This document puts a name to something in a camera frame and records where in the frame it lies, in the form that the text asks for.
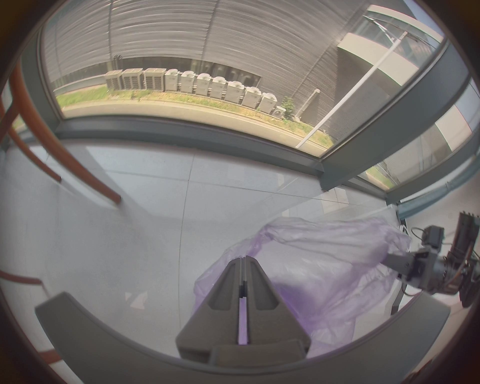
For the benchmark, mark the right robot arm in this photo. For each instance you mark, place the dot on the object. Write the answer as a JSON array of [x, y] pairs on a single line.
[[465, 232]]

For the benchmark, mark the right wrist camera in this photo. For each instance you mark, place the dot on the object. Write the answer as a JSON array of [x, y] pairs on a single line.
[[433, 236]]

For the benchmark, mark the window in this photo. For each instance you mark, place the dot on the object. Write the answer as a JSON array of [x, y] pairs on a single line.
[[225, 37]]

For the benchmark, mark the white cushioned wooden chair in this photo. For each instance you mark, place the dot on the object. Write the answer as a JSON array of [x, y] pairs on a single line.
[[112, 197]]

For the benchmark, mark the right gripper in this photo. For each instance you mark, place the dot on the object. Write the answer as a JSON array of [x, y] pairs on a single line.
[[427, 272]]

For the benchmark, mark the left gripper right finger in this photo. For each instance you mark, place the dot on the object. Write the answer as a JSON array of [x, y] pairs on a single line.
[[277, 326]]

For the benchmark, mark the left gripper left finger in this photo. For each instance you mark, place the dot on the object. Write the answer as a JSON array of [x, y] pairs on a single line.
[[198, 330]]

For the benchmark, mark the purple plastic bag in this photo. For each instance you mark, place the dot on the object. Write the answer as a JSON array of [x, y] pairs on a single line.
[[318, 255]]

